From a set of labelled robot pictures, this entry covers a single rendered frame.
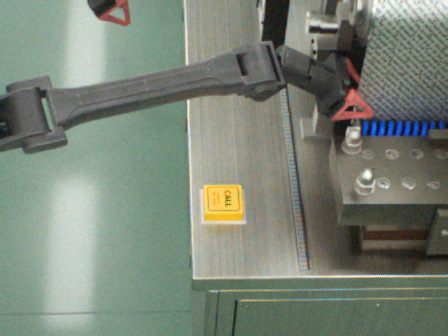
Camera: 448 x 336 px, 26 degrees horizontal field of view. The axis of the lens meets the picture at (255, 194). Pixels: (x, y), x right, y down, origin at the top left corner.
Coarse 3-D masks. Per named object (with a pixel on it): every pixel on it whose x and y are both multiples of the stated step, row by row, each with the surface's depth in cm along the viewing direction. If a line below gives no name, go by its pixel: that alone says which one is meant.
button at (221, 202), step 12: (204, 192) 179; (216, 192) 179; (228, 192) 180; (240, 192) 180; (204, 204) 178; (216, 204) 178; (228, 204) 178; (240, 204) 178; (204, 216) 178; (216, 216) 177; (228, 216) 177; (240, 216) 177
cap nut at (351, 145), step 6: (348, 132) 172; (354, 132) 171; (360, 132) 172; (348, 138) 172; (354, 138) 171; (360, 138) 172; (342, 144) 174; (348, 144) 172; (354, 144) 172; (360, 144) 173; (348, 150) 173; (354, 150) 173; (360, 150) 174
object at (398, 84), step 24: (384, 72) 170; (408, 72) 171; (432, 72) 171; (384, 96) 175; (408, 96) 175; (432, 96) 176; (360, 120) 179; (384, 120) 180; (408, 120) 180; (432, 120) 180
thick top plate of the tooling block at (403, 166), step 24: (336, 144) 175; (384, 144) 176; (408, 144) 176; (336, 168) 173; (360, 168) 172; (384, 168) 172; (408, 168) 172; (432, 168) 173; (336, 192) 173; (384, 192) 168; (408, 192) 169; (432, 192) 169; (360, 216) 169; (384, 216) 169; (408, 216) 170; (432, 216) 170
